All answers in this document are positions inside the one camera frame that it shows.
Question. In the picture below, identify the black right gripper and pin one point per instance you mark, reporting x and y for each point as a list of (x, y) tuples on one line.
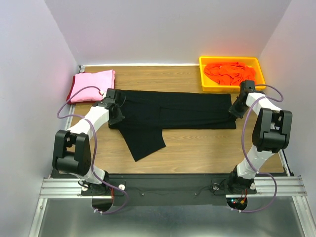
[(233, 111)]

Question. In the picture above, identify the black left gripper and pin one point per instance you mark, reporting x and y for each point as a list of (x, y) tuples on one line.
[(118, 118)]

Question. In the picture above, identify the black t-shirt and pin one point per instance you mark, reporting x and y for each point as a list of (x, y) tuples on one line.
[(147, 113)]

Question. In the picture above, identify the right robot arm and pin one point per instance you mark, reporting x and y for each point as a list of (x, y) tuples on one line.
[(271, 134)]

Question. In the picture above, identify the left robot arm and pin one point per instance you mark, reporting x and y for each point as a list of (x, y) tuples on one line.
[(96, 117)]

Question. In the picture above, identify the orange t-shirt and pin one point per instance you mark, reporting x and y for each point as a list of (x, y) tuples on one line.
[(229, 73)]

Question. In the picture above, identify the pink folded t-shirt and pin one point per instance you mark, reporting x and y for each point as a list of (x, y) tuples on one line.
[(103, 80)]

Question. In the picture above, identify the yellow plastic bin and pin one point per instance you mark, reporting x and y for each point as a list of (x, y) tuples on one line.
[(210, 86)]

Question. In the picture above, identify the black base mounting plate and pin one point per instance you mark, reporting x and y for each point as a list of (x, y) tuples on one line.
[(161, 190)]

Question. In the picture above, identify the aluminium table edge rail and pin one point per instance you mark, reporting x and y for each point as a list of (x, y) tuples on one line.
[(70, 153)]

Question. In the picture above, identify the aluminium frame extrusion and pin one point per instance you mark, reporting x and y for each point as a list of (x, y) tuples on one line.
[(60, 188)]

